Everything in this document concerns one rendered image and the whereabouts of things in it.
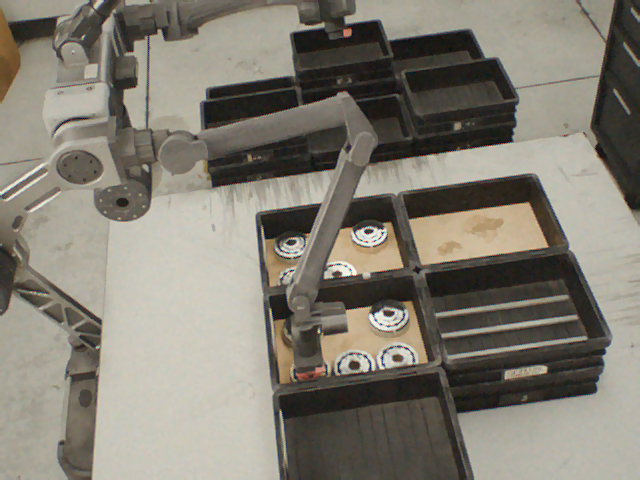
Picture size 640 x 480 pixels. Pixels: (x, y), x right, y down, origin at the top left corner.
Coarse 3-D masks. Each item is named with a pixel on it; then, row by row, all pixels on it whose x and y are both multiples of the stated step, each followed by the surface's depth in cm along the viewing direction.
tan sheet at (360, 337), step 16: (352, 320) 216; (416, 320) 215; (336, 336) 213; (352, 336) 213; (368, 336) 212; (400, 336) 211; (416, 336) 211; (288, 352) 211; (336, 352) 210; (368, 352) 209; (288, 368) 207
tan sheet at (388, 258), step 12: (348, 228) 240; (336, 240) 237; (348, 240) 236; (336, 252) 234; (348, 252) 233; (360, 252) 233; (384, 252) 232; (396, 252) 232; (276, 264) 232; (360, 264) 230; (372, 264) 229; (384, 264) 229; (396, 264) 229; (276, 276) 229
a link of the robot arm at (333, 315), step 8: (296, 296) 183; (304, 296) 183; (296, 304) 183; (304, 304) 183; (320, 304) 189; (328, 304) 189; (336, 304) 188; (296, 312) 184; (304, 312) 184; (312, 312) 185; (320, 312) 186; (328, 312) 187; (336, 312) 187; (344, 312) 187; (328, 320) 187; (336, 320) 187; (344, 320) 187; (328, 328) 187; (336, 328) 187; (344, 328) 187
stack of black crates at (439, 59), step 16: (448, 32) 369; (464, 32) 369; (400, 48) 371; (416, 48) 372; (432, 48) 373; (448, 48) 374; (464, 48) 375; (480, 48) 358; (400, 64) 373; (416, 64) 372; (432, 64) 371; (400, 80) 348
